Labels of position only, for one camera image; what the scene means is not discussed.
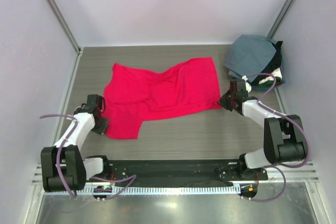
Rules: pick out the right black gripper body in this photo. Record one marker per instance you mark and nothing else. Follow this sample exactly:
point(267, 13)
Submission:
point(233, 95)

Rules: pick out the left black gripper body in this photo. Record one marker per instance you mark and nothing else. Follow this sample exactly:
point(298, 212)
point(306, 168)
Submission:
point(101, 120)

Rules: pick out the red t shirt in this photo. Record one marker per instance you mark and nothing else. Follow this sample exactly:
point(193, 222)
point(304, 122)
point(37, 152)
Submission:
point(137, 95)

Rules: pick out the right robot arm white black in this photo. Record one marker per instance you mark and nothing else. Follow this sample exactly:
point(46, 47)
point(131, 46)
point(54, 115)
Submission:
point(284, 138)

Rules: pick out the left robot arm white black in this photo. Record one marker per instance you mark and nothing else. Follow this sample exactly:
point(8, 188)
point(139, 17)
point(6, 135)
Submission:
point(62, 166)

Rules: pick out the green t shirt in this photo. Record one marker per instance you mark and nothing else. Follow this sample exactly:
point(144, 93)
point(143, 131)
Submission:
point(269, 83)

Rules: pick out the grey blue t shirt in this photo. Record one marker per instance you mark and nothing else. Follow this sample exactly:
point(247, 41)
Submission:
point(250, 54)

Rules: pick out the white t shirt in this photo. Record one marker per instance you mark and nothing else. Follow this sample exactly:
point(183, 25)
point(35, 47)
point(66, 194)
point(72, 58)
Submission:
point(276, 73)

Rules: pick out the black t shirt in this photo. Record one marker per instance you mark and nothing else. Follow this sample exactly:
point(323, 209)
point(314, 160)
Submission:
point(276, 61)

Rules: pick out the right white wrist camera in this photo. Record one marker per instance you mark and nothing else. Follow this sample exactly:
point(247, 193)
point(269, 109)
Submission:
point(247, 84)

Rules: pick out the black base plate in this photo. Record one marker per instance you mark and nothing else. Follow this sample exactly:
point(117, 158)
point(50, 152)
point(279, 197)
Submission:
point(183, 173)

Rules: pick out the white slotted cable duct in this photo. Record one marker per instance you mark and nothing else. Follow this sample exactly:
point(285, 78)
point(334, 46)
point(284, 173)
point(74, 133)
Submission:
point(147, 191)

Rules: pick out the left aluminium frame post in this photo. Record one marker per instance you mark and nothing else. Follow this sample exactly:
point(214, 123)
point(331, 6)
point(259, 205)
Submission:
point(59, 17)

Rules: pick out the aluminium frame post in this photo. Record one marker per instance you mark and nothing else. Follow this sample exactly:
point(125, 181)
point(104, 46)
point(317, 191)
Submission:
point(59, 17)
point(280, 17)

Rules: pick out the aluminium front rail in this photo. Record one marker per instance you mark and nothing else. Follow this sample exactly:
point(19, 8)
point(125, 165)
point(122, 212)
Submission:
point(306, 173)

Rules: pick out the right aluminium frame post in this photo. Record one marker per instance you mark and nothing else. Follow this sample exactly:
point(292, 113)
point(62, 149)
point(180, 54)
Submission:
point(280, 17)

